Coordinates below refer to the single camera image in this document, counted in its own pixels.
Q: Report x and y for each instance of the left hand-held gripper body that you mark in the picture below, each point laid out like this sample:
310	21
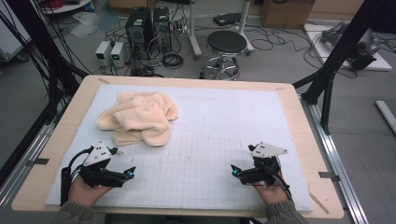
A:
95	154

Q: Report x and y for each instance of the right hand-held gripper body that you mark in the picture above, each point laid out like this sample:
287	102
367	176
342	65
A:
263	161

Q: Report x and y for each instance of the cream terry towel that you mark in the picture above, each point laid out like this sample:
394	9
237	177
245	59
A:
140	119

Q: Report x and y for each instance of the person's right hand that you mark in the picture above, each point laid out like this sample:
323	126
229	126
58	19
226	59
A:
272	193

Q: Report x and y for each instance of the person's left hand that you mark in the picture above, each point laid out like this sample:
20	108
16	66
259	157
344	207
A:
84	193

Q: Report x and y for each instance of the white foam mat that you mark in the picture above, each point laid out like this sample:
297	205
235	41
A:
199	155

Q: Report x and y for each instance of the metal table clamp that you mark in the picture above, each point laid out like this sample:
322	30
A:
39	161
328	176

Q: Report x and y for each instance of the white power supply unit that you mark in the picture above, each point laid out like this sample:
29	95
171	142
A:
103	53
118	54

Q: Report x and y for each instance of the black round stool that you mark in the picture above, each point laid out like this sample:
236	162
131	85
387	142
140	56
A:
226	42

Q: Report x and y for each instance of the white floor board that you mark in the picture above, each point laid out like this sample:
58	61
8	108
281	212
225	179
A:
317	46

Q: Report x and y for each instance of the large black computer tower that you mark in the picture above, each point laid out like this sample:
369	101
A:
139	31

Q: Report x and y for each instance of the clear plastic bag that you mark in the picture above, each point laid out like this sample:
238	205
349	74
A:
85	23

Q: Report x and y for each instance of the white pipe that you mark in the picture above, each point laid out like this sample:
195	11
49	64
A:
387	116

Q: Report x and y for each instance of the white table leg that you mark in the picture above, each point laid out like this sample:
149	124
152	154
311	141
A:
244	28
193	31

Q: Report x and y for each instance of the slim black computer tower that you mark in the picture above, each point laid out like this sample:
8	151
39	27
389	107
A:
162	29

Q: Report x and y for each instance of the flat black device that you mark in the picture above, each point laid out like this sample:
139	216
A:
227	19

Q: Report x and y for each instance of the cardboard box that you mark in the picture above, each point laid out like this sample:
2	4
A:
286	14

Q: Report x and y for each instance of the round white table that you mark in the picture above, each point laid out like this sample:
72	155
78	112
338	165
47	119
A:
67	6

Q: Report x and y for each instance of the aluminium rail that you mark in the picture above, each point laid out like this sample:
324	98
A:
336	161
28	155

